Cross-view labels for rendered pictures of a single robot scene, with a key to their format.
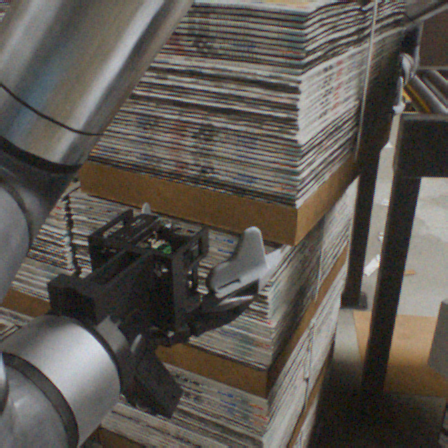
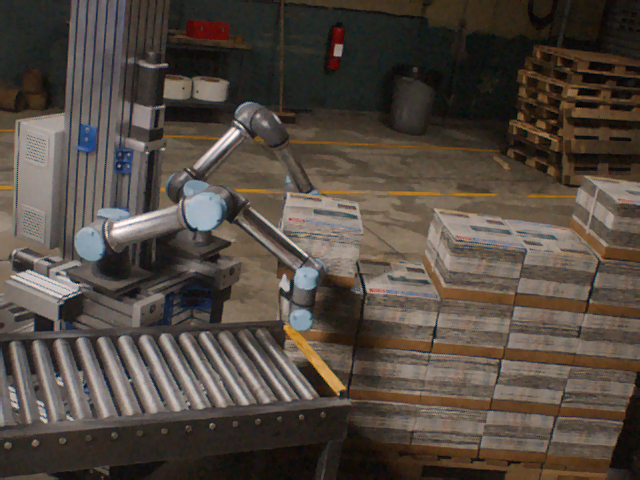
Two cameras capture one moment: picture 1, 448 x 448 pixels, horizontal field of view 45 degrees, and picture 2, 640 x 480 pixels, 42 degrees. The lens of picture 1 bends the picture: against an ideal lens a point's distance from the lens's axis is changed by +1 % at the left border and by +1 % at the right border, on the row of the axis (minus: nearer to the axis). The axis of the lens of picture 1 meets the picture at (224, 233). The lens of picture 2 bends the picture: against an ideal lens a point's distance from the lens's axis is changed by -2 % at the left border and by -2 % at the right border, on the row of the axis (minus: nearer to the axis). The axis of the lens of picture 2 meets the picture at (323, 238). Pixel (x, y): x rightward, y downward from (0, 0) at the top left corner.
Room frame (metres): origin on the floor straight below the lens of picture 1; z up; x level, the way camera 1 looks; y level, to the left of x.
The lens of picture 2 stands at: (3.30, -1.73, 2.02)
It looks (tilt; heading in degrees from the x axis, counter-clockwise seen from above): 19 degrees down; 146
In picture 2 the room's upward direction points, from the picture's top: 9 degrees clockwise
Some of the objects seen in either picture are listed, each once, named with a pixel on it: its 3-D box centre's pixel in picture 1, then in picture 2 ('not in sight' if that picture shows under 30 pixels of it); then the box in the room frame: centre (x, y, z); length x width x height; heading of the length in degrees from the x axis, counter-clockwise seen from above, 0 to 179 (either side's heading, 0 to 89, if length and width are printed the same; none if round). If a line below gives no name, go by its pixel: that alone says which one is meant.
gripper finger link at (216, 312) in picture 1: (208, 302); not in sight; (0.35, 0.01, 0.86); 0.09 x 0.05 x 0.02; 127
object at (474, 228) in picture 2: not in sight; (478, 227); (0.98, 0.51, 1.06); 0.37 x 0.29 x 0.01; 154
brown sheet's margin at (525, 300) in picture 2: not in sight; (537, 284); (1.12, 0.77, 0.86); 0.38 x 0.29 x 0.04; 153
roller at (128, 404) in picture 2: not in sight; (118, 379); (1.26, -0.99, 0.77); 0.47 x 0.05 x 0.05; 173
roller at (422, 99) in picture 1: (421, 98); (286, 367); (1.32, -0.48, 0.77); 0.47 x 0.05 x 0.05; 173
